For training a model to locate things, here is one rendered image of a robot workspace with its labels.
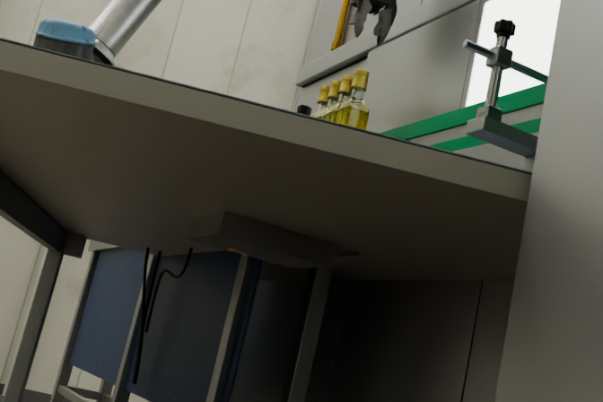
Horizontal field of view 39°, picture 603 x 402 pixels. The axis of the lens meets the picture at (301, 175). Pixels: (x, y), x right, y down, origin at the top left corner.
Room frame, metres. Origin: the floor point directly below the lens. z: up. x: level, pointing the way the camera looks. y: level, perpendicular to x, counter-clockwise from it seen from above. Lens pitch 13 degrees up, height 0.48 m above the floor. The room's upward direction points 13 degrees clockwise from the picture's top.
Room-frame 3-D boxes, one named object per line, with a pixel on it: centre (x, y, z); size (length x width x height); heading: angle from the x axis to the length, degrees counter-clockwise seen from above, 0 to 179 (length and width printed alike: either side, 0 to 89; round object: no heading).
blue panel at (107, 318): (2.52, 0.28, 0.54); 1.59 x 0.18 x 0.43; 24
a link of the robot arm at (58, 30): (1.65, 0.53, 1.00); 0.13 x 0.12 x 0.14; 3
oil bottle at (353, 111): (1.81, -0.08, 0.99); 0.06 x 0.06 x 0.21; 25
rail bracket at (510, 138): (1.10, -0.25, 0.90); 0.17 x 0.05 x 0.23; 114
